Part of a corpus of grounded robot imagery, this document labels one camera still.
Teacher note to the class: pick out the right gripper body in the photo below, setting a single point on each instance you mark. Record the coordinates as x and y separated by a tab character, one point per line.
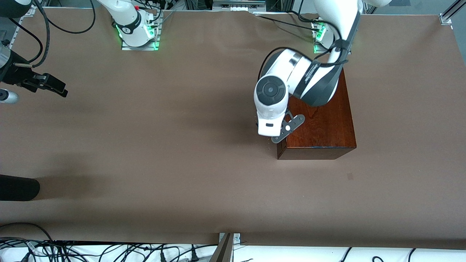
15	75

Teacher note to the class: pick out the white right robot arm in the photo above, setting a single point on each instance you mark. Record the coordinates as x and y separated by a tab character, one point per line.
125	14

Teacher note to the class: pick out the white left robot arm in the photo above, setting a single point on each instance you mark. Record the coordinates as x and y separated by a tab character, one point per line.
287	69

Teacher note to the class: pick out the dark brown wooden cabinet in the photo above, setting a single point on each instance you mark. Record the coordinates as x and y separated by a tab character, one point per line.
327	127

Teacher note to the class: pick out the black cylinder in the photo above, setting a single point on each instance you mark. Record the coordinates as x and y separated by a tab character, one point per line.
18	187

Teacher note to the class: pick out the brown paper table cover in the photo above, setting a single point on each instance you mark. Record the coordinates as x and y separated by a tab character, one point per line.
182	182

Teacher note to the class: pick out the silver device box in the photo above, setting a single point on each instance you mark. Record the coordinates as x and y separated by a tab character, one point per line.
238	4

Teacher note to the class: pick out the black power plug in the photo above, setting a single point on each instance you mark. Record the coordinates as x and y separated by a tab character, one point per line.
194	257
163	257

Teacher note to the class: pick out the aluminium frame rail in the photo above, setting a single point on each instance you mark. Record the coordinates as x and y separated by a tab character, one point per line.
11	34
449	16

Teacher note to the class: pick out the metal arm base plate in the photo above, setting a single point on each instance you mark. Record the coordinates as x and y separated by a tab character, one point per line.
145	47
317	50

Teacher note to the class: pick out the aluminium profile post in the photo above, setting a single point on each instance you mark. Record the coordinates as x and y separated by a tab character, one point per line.
224	251

